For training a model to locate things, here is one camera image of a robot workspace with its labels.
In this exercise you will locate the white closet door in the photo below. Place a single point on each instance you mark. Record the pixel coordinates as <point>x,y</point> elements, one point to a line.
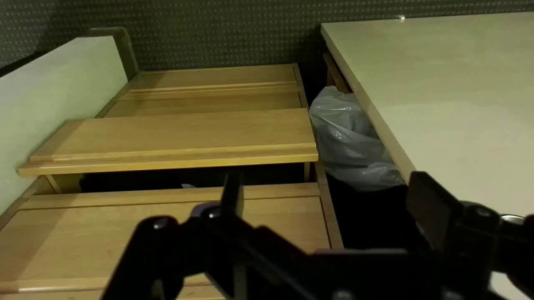
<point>444,84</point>

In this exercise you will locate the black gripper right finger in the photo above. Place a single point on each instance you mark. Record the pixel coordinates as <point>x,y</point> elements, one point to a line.
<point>434,211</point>

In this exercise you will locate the grey plastic bag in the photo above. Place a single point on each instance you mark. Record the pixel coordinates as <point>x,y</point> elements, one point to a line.
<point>344,139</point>

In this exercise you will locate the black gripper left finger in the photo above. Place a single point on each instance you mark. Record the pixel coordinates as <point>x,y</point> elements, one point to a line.
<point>232,194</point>

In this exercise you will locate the light wood dresser frame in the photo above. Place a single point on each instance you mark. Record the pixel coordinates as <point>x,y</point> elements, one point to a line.
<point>329,211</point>

